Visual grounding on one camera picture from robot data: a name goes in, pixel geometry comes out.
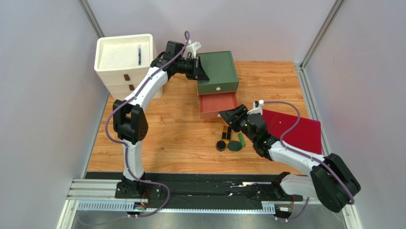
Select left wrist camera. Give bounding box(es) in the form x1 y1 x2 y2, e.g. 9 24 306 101
185 41 202 59

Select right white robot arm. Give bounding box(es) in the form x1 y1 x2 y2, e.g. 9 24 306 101
219 100 361 213

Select aluminium frame rail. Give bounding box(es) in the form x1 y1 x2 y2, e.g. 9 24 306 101
58 173 362 229

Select green lipstick tube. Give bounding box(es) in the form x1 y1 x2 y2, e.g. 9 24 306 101
238 133 246 147

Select black mounting base plate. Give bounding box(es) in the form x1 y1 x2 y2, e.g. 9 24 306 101
85 172 304 210

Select red folder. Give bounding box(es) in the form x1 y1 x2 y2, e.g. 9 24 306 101
262 110 322 155

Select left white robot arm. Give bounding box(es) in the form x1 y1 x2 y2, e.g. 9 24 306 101
112 41 209 198

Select green three-drawer organizer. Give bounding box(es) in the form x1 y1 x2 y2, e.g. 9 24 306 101
197 51 239 94

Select black round jar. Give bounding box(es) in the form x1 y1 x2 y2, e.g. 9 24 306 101
216 140 227 152

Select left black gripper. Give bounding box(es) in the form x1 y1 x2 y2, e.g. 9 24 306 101
175 56 210 81

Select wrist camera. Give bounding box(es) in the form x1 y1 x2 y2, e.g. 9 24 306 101
185 41 202 59
247 100 264 115

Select pink drawer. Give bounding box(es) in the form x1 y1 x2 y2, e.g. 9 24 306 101
198 92 239 120

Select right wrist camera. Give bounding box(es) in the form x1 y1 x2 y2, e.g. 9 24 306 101
247 100 264 115

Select dark green round compact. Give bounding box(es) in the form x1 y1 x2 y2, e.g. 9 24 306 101
227 141 243 151

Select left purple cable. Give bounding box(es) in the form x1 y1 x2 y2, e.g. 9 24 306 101
76 31 191 223

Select white three-drawer organizer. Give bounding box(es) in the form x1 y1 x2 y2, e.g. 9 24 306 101
94 34 157 100

